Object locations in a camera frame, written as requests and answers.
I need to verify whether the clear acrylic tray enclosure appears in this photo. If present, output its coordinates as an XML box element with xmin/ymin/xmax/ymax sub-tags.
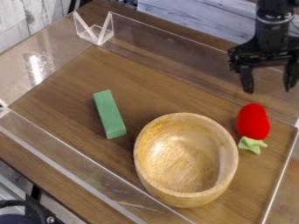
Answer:
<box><xmin>0</xmin><ymin>12</ymin><xmax>299</xmax><ymax>224</ymax></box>

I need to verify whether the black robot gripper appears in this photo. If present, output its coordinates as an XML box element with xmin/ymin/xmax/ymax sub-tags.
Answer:
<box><xmin>228</xmin><ymin>13</ymin><xmax>299</xmax><ymax>94</ymax></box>

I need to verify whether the green rectangular block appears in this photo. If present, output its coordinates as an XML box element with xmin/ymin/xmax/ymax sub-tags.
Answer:
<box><xmin>93</xmin><ymin>90</ymin><xmax>126</xmax><ymax>139</ymax></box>

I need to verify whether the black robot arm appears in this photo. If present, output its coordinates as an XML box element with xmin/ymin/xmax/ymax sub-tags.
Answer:
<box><xmin>228</xmin><ymin>0</ymin><xmax>299</xmax><ymax>94</ymax></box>

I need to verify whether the red plush strawberry toy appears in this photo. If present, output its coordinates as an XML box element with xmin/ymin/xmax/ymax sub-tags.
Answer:
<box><xmin>236</xmin><ymin>103</ymin><xmax>271</xmax><ymax>154</ymax></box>

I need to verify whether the black table clamp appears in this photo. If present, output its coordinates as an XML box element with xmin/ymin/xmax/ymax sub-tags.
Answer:
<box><xmin>24</xmin><ymin>185</ymin><xmax>65</xmax><ymax>224</ymax></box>

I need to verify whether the wooden bowl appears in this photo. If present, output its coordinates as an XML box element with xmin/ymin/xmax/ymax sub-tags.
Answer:
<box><xmin>133</xmin><ymin>113</ymin><xmax>239</xmax><ymax>207</ymax></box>

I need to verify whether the black cable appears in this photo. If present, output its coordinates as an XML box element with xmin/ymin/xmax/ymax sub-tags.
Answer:
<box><xmin>0</xmin><ymin>199</ymin><xmax>40</xmax><ymax>224</ymax></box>

